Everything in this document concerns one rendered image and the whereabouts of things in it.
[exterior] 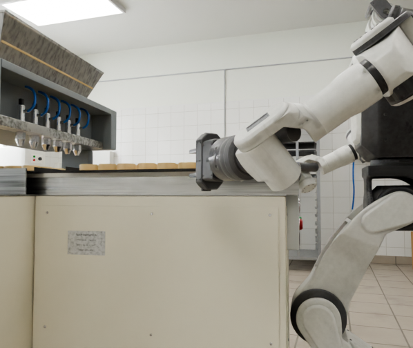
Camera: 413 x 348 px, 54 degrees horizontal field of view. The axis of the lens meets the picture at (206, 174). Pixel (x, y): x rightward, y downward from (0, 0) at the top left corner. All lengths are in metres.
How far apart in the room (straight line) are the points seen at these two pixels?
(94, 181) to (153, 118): 4.84
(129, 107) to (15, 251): 5.10
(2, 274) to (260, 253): 0.64
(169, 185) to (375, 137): 0.53
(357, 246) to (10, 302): 0.90
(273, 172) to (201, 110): 5.02
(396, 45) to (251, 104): 4.85
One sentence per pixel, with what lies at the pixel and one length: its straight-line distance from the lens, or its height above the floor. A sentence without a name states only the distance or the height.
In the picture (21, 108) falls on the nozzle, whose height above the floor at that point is 1.09.
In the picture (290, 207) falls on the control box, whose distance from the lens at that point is 1.05.
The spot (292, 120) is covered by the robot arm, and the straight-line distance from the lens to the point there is 0.67.
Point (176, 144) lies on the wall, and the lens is 5.74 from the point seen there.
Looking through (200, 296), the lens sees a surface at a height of 0.58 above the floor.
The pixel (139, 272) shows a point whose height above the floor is 0.64.
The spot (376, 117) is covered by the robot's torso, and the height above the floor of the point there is 1.03.
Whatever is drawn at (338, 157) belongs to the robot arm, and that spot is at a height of 0.98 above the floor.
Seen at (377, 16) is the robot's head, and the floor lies 1.31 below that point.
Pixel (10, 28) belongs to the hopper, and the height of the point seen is 1.29.
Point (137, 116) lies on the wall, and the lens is 6.07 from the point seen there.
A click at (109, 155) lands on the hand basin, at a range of 6.07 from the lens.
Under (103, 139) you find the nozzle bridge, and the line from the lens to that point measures 1.67.
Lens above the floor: 0.84
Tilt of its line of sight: 3 degrees up
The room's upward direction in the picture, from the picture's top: straight up
